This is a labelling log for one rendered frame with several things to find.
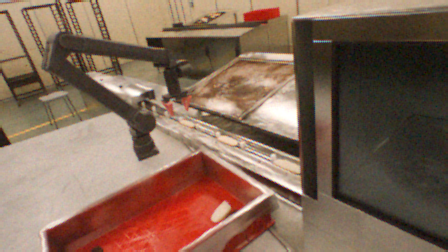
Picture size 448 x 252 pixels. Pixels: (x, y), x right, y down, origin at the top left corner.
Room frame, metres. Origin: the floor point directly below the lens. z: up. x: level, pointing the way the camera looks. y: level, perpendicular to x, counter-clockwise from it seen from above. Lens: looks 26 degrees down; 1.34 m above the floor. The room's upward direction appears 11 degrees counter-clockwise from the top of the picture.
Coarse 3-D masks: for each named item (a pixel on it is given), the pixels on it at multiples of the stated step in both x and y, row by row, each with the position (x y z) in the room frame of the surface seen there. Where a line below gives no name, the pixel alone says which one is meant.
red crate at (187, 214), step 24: (192, 192) 0.67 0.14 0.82; (216, 192) 0.65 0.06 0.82; (144, 216) 0.60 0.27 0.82; (168, 216) 0.58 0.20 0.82; (192, 216) 0.57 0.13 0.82; (264, 216) 0.47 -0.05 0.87; (96, 240) 0.55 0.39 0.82; (120, 240) 0.53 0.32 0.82; (144, 240) 0.51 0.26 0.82; (168, 240) 0.50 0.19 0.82; (192, 240) 0.48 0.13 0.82; (240, 240) 0.44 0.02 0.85
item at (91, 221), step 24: (168, 168) 0.68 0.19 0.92; (192, 168) 0.71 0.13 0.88; (216, 168) 0.66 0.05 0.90; (120, 192) 0.60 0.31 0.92; (144, 192) 0.63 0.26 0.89; (168, 192) 0.66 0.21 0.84; (240, 192) 0.57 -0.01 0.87; (264, 192) 0.49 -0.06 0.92; (72, 216) 0.54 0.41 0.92; (96, 216) 0.56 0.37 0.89; (120, 216) 0.59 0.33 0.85; (240, 216) 0.43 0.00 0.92; (48, 240) 0.48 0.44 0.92; (72, 240) 0.52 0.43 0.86; (216, 240) 0.39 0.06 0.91
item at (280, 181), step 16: (144, 112) 1.36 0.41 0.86; (160, 128) 1.15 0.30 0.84; (176, 128) 1.07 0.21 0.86; (192, 144) 0.94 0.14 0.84; (208, 144) 0.88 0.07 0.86; (224, 144) 0.85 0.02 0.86; (240, 160) 0.73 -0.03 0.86; (256, 160) 0.72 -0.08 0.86; (256, 176) 0.66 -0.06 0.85; (272, 176) 0.62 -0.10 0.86; (288, 176) 0.61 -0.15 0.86; (288, 192) 0.56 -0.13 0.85
